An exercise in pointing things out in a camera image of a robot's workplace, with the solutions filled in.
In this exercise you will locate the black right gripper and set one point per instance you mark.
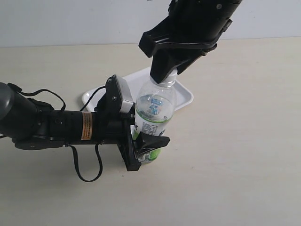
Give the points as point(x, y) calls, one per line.
point(190, 24)

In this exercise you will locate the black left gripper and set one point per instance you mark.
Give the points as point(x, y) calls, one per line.
point(90, 128)

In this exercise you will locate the clear plastic drink bottle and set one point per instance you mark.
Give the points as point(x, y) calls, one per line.
point(154, 108)

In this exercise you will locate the white bottle cap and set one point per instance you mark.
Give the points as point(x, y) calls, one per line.
point(170, 79)

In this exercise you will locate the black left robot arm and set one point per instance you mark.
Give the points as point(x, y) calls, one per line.
point(36, 125)

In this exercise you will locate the white rectangular plastic tray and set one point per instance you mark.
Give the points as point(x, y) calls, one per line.
point(135, 81)

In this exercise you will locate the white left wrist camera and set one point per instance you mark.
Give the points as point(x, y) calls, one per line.
point(117, 98)

